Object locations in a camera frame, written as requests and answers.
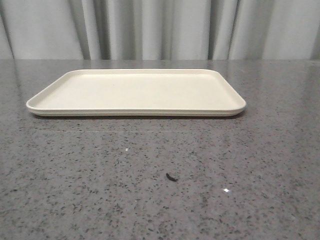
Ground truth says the small black debris piece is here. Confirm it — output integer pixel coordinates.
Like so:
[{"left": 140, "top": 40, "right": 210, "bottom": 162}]
[{"left": 166, "top": 173, "right": 178, "bottom": 182}]

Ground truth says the cream rectangular plastic tray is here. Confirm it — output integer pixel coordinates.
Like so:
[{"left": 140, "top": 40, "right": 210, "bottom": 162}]
[{"left": 26, "top": 69, "right": 247, "bottom": 117}]

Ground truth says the grey pleated curtain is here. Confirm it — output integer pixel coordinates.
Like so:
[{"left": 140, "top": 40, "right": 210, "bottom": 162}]
[{"left": 0, "top": 0, "right": 320, "bottom": 60}]

